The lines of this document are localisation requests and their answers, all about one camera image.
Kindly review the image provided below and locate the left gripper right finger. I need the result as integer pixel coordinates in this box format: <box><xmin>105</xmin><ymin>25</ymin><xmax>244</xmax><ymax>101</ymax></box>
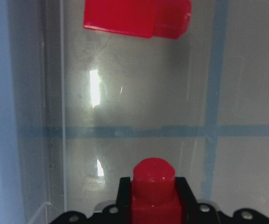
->
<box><xmin>176</xmin><ymin>177</ymin><xmax>197</xmax><ymax>224</ymax></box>

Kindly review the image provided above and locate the red block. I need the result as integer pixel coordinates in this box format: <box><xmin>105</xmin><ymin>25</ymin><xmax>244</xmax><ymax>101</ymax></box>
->
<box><xmin>83</xmin><ymin>0</ymin><xmax>192</xmax><ymax>39</ymax></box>
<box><xmin>130</xmin><ymin>158</ymin><xmax>182</xmax><ymax>224</ymax></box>

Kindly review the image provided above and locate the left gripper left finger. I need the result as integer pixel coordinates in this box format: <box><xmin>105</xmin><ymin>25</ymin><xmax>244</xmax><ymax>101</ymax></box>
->
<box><xmin>116</xmin><ymin>177</ymin><xmax>132</xmax><ymax>224</ymax></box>

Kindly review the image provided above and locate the clear plastic storage box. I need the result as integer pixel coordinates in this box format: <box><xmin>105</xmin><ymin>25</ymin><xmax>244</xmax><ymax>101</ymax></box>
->
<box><xmin>0</xmin><ymin>0</ymin><xmax>269</xmax><ymax>224</ymax></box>

